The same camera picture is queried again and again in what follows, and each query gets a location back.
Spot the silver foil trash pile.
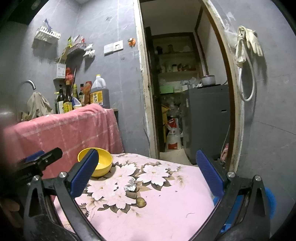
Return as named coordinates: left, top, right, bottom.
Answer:
left=124, top=179, right=137, bottom=192

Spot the person's hand at left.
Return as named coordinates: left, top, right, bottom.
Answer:
left=1, top=199, right=23, bottom=228

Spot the blue plastic basin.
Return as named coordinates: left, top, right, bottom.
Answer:
left=212, top=187, right=277, bottom=233

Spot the beige rag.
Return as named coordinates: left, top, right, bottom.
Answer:
left=21, top=91, right=54, bottom=121

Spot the red plaid cloth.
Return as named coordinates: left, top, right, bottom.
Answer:
left=3, top=104, right=123, bottom=178

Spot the dark sauce bottle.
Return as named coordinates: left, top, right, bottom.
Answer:
left=63, top=80, right=72, bottom=113

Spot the yellow plastic bowl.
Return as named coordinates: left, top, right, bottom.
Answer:
left=77, top=147, right=113, bottom=178

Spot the chrome faucet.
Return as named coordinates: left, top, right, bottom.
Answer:
left=20, top=79, right=36, bottom=90

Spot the grey metal cabinet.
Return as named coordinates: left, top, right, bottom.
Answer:
left=180, top=85, right=230, bottom=165

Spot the large oil jug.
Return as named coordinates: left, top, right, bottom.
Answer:
left=90, top=74, right=110, bottom=109

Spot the pink floral table cloth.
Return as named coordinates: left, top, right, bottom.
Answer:
left=53, top=152, right=216, bottom=241

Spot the red white sack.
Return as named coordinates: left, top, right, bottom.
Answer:
left=166, top=118, right=182, bottom=150

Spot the brown nut shell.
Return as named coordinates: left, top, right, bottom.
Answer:
left=136, top=197, right=147, bottom=208

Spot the metal pot on cabinet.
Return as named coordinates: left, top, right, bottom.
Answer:
left=201, top=75, right=216, bottom=86

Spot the green box on shelf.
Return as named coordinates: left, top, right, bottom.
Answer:
left=159, top=85, right=174, bottom=94

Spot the white rubber glove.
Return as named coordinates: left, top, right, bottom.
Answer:
left=235, top=26, right=263, bottom=66

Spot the wall corner shelf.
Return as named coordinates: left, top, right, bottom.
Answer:
left=67, top=43, right=87, bottom=58

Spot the white wall basket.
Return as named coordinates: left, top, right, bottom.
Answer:
left=34, top=26, right=61, bottom=44

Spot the white wall switch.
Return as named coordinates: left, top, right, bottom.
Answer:
left=103, top=40, right=123, bottom=55

